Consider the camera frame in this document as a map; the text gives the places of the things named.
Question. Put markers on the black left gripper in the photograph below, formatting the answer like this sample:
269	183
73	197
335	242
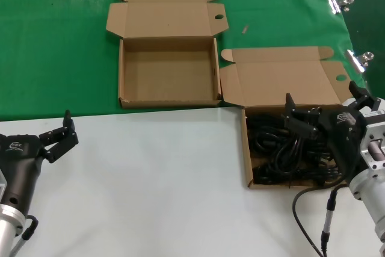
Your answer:
18	166

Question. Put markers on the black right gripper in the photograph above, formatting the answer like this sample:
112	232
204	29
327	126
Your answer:
343	136

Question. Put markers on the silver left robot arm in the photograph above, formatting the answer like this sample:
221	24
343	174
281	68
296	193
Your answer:
7	227

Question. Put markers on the empty-lidded brown cardboard box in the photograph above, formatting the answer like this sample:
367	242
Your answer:
168	16

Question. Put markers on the silver binder clip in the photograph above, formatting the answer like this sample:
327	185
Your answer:
355	60
334	2

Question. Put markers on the green table cloth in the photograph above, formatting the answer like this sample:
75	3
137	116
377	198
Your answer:
60	58

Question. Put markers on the small wooden stick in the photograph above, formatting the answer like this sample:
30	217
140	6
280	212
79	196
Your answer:
245	29

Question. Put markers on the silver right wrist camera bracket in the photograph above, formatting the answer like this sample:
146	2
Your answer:
370	130

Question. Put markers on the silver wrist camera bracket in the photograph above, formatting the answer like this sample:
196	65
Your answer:
370	130
1	183

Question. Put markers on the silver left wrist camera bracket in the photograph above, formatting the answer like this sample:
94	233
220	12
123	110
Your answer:
1	183

